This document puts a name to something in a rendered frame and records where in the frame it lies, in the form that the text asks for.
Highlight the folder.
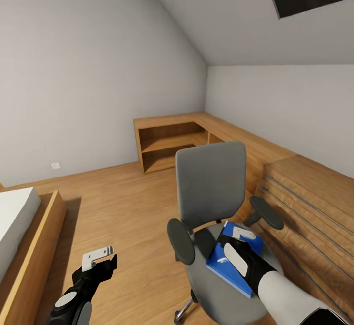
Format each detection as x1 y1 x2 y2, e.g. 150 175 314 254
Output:
206 221 263 298

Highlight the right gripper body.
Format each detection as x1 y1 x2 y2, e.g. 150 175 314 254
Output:
221 235 233 248

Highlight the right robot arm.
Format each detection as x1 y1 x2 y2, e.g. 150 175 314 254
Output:
218 226 351 325

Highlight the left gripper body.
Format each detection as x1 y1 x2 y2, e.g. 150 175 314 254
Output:
72 260 113 292

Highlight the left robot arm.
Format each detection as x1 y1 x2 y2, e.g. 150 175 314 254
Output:
46 246 117 325

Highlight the swivel chair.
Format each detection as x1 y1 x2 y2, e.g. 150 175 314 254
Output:
167 141 284 325

